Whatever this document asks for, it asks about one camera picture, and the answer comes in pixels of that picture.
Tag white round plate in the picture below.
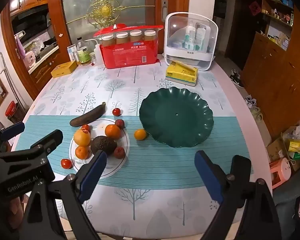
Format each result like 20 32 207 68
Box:
69 119 130 179

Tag gold door ornament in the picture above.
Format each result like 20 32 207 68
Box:
86 0 125 28

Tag white shoes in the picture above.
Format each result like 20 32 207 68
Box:
245 95 257 108

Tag pink plastic stool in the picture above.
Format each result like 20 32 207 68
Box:
269 158 292 189

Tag yellow flat box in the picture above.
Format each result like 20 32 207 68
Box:
51 61 77 78

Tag medium orange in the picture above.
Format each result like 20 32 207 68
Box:
105 124 121 139

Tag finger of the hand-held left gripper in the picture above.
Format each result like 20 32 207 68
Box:
0 129 64 165
0 121 26 153

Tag small yellow-orange mandarin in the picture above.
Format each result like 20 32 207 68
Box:
134 129 147 141

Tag pink kitchen appliance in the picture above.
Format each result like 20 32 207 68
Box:
22 51 37 67

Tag dark avocado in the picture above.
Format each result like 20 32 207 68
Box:
90 136 118 155

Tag yellow tissue pack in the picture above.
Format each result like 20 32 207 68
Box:
165 61 199 87
287 140 300 153

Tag red paper cup package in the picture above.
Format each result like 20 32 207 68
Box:
94 24 164 69

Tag brown wooden cabinet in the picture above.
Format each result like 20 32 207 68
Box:
241 5 300 140

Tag person's left hand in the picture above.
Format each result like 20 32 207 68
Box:
5 192 25 233

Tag cardboard box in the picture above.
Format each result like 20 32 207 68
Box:
266 137 288 162

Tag overripe dark banana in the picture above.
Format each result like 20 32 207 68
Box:
70 102 107 127

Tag white squeeze bottle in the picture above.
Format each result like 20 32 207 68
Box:
84 39 104 65

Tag white teal bottle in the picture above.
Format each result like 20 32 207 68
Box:
184 24 197 50
196 23 207 51

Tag wooden shelf with items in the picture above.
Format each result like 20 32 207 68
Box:
261 0 296 51

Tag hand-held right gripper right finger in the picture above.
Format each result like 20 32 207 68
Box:
194 151 283 240

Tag white storage box clear lid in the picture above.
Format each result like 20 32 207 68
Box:
164 12 218 72

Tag black shoes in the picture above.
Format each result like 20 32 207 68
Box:
229 69 244 88

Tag dark green scalloped plate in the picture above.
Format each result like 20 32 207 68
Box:
139 87 214 148

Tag grey door handle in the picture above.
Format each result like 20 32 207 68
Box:
161 0 169 22

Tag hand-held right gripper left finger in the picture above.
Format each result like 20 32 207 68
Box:
20 151 108 240

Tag large yellow-orange orange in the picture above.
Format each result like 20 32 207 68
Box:
73 128 91 147

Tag small orange mandarin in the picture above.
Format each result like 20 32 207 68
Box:
75 145 89 160

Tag green-labelled bottle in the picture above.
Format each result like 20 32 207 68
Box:
77 37 91 66

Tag pale slippers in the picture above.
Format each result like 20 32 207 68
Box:
250 107 263 122

